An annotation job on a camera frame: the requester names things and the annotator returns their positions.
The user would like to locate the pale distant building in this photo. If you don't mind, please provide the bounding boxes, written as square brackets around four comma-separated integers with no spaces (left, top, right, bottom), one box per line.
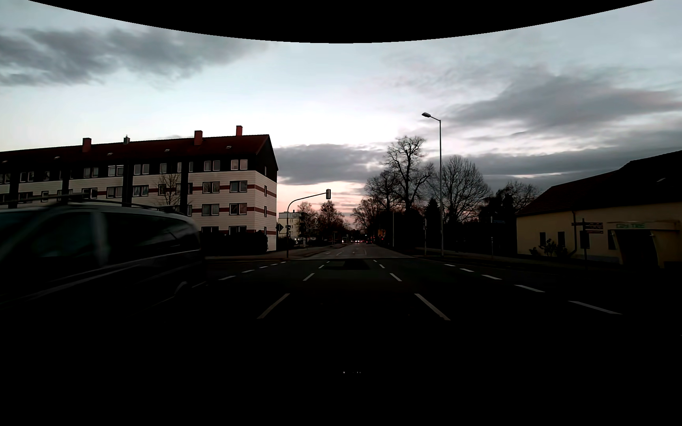
[277,211,302,239]

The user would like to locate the dark asphalt road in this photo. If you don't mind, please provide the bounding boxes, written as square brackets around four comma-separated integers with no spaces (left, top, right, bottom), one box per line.
[187,243,682,356]

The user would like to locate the pavement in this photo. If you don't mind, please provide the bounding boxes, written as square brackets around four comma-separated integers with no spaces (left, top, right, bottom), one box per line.
[206,244,342,262]

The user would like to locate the group of bare trees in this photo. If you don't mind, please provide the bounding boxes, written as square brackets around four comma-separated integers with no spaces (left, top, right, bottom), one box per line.
[351,135,540,255]

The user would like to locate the dark hedge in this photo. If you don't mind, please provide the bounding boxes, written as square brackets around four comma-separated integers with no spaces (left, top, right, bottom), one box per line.
[200,231,269,256]

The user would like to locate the white red-striped apartment building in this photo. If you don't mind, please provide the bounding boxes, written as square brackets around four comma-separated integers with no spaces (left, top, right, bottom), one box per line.
[0,125,279,252]

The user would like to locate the road markings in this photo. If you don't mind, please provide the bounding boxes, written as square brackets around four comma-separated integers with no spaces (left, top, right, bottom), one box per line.
[218,248,623,322]

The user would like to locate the dark van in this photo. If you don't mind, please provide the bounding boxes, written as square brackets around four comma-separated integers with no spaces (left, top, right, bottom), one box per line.
[0,200,208,332]

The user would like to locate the yellow building with dark roof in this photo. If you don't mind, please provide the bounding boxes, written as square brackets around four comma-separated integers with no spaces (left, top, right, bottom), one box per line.
[516,141,682,268]

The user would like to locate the tall lamp post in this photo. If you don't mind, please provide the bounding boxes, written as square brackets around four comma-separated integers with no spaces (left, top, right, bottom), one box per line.
[422,112,444,257]

